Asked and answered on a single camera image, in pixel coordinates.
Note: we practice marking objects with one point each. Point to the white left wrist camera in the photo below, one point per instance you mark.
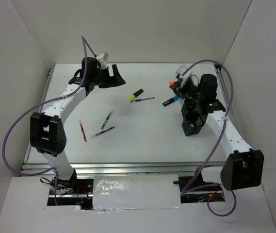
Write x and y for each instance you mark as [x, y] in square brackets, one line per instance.
[102, 59]

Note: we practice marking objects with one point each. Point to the aluminium table edge rail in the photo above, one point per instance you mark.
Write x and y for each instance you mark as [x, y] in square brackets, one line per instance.
[134, 168]

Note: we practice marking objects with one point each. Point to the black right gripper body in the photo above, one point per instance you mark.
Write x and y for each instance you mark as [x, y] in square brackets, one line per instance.
[189, 90]

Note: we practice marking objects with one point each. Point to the blue highlighter marker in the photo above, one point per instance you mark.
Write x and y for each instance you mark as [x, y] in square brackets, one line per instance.
[170, 101]

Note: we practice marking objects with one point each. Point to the white foil cover sheet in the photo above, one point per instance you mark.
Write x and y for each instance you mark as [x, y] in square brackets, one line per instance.
[136, 192]

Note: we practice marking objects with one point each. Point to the green gel pen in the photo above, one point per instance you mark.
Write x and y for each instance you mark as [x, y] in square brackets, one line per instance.
[107, 118]

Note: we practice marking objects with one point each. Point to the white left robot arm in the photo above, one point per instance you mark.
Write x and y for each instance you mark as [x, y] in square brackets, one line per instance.
[47, 133]

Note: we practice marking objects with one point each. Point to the near black mesh container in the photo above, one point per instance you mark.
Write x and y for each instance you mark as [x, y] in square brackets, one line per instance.
[196, 120]

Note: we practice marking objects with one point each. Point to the red gel pen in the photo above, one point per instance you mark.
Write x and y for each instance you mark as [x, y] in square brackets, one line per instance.
[82, 130]

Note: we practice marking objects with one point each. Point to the blue ballpoint pen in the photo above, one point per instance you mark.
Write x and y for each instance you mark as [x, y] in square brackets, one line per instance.
[139, 100]

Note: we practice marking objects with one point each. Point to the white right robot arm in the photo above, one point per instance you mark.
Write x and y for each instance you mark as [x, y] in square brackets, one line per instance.
[244, 165]

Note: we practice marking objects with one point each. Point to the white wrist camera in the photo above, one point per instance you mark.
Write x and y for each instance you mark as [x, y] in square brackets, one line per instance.
[102, 59]
[182, 74]

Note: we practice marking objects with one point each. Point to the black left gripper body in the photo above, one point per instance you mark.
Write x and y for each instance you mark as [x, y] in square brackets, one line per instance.
[100, 77]

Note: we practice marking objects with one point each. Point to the black mesh container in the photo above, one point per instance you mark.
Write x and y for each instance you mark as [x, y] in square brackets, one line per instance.
[196, 120]
[189, 108]

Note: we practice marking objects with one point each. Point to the purple gel pen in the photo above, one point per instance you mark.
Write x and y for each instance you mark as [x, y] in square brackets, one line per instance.
[102, 132]

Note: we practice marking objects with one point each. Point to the far black mesh container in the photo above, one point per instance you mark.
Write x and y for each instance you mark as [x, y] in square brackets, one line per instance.
[189, 108]

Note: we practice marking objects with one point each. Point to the yellow highlighter marker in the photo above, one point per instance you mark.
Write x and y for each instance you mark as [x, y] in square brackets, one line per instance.
[136, 94]

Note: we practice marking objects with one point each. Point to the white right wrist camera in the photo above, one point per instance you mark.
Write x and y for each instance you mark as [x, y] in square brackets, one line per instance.
[182, 74]

